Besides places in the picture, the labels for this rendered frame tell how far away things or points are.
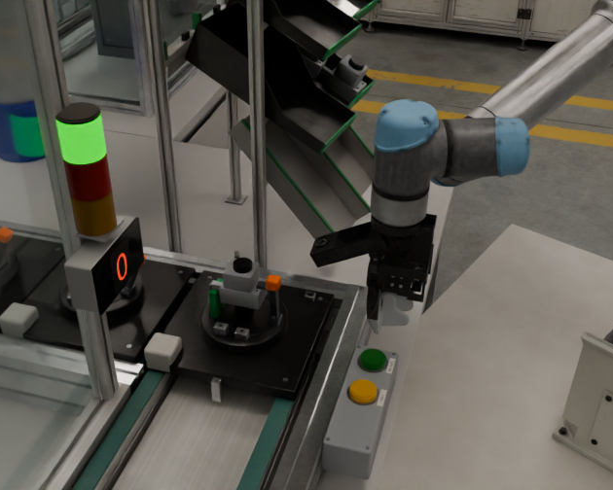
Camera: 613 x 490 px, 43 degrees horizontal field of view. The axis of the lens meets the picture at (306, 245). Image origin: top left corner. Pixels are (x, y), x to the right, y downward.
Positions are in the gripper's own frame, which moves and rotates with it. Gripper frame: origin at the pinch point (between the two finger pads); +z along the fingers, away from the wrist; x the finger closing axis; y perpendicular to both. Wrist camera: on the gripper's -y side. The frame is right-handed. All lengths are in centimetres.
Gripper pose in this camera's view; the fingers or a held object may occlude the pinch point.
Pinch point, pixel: (373, 324)
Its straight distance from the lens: 117.8
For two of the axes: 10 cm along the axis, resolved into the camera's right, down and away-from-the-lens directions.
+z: -0.1, 8.2, 5.7
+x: 2.7, -5.5, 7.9
